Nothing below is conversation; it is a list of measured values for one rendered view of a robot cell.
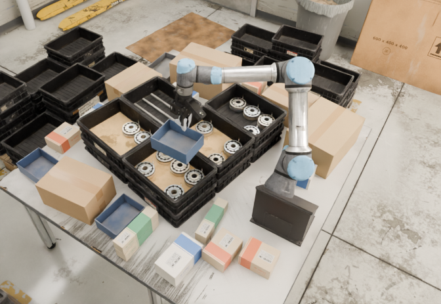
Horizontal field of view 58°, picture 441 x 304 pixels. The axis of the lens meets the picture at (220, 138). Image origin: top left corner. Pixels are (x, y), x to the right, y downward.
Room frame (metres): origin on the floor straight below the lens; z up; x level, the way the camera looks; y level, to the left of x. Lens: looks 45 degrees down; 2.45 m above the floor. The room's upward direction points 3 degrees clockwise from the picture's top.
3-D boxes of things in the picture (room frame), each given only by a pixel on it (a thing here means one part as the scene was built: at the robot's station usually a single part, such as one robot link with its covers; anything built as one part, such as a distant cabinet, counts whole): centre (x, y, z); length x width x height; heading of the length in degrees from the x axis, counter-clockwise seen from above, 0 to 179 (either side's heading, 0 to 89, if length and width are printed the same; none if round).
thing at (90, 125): (1.56, 0.56, 0.87); 0.40 x 0.30 x 0.11; 50
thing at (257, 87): (2.15, -0.21, 0.81); 0.16 x 0.12 x 0.07; 153
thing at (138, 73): (2.07, 0.59, 0.78); 0.30 x 0.22 x 0.16; 144
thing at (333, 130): (1.69, -0.61, 0.80); 0.40 x 0.30 x 0.20; 143
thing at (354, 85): (2.93, -0.99, 0.26); 0.40 x 0.30 x 0.23; 61
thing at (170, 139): (1.29, 0.20, 1.10); 0.20 x 0.15 x 0.07; 62
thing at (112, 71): (2.68, 0.93, 0.31); 0.40 x 0.30 x 0.34; 151
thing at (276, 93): (1.98, -0.43, 0.78); 0.30 x 0.22 x 0.16; 55
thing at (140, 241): (1.00, 0.37, 0.73); 0.24 x 0.06 x 0.06; 150
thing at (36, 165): (1.39, 0.98, 0.74); 0.20 x 0.15 x 0.07; 58
